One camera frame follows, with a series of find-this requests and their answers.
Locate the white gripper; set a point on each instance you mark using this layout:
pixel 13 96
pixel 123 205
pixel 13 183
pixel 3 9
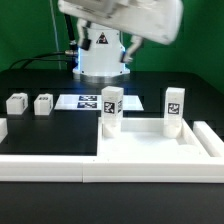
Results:
pixel 155 20

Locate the white square table top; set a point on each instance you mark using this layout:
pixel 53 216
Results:
pixel 142 138

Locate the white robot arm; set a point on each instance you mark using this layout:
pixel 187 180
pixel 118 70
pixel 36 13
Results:
pixel 111 31

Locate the white sheet with markers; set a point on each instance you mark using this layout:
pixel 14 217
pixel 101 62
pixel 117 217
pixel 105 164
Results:
pixel 93 102

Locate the white U-shaped obstacle fence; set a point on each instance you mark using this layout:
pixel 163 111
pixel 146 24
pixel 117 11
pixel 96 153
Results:
pixel 46 168

